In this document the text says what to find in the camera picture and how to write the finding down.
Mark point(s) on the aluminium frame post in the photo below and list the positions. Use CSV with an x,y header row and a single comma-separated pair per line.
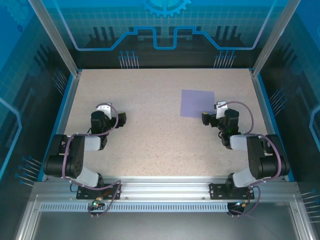
x,y
57,37
275,37

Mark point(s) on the purple paper sheet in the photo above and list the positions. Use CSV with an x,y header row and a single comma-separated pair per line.
x,y
195,102

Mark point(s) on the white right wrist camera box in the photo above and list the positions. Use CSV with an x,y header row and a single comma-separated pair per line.
x,y
221,110

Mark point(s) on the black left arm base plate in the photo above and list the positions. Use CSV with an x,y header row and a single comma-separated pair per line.
x,y
85,193

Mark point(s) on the blue printed side panel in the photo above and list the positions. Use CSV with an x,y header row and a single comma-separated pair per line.
x,y
20,75
300,75

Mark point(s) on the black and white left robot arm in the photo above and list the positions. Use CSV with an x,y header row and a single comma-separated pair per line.
x,y
75,155

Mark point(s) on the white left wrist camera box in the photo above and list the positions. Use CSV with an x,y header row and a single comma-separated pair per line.
x,y
103,108

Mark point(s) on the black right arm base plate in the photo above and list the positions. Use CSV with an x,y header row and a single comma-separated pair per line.
x,y
217,192

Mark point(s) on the blue printed enclosure panel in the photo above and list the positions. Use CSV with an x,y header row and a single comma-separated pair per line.
x,y
160,15

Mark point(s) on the aluminium table side rail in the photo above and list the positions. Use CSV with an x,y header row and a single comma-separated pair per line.
x,y
266,120
65,120

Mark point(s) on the aluminium mounting rail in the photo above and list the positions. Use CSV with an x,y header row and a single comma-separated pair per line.
x,y
165,190

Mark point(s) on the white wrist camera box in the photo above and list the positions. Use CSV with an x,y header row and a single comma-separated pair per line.
x,y
221,110
103,108

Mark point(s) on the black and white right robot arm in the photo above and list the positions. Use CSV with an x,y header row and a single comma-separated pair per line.
x,y
255,155

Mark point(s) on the small connector board green light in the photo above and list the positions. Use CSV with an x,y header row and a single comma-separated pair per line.
x,y
96,203

